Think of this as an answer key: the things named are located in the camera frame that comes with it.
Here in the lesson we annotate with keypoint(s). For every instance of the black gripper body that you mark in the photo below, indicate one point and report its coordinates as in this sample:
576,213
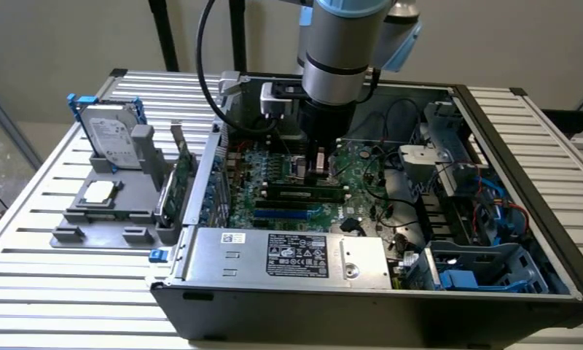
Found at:
327,120

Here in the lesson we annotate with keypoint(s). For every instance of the green RAM stick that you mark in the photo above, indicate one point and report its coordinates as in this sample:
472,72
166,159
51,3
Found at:
301,191

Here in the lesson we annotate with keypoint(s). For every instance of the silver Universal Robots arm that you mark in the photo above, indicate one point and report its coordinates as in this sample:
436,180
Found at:
340,43

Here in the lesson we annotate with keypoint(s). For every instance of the black empty RAM slot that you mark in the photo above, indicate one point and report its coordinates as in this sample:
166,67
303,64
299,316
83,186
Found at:
296,203

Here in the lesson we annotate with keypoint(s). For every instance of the blue expansion slot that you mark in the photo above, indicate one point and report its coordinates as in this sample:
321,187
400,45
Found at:
284,213

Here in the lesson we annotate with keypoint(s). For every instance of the green Dell motherboard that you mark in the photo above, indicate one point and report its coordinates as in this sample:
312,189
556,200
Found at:
272,164

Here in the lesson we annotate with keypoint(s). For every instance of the grey metal disk bay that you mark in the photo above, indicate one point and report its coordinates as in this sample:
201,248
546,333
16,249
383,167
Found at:
448,146

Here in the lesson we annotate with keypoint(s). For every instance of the green graphics card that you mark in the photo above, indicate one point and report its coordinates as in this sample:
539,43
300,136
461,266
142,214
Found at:
175,189

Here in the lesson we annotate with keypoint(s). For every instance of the silver power supply unit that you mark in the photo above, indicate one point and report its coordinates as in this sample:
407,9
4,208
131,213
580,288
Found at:
253,262

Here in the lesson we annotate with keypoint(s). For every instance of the blue plastic case latch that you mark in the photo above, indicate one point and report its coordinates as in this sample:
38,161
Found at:
159,254

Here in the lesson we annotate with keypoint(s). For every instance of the silver hard disk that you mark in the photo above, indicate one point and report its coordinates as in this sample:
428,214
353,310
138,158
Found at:
112,138

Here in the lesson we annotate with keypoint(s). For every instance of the black open PC case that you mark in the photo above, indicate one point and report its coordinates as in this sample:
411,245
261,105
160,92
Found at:
321,313

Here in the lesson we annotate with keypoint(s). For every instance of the grey blue drive cage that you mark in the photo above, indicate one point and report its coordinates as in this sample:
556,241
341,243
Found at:
487,262

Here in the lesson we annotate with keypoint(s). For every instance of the silver CPU chip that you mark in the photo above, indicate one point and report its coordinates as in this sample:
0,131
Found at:
100,191

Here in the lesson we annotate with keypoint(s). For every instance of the grey plastic parts rack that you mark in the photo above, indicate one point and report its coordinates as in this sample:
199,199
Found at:
112,226

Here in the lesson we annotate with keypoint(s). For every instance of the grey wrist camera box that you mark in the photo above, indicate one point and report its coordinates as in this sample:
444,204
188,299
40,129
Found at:
276,99

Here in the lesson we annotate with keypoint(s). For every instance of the black metal stand post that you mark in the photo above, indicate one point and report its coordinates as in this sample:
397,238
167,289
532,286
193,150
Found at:
240,33
166,33

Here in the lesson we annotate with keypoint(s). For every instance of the blue disk bracket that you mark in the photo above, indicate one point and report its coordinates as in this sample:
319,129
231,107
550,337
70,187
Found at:
88,100

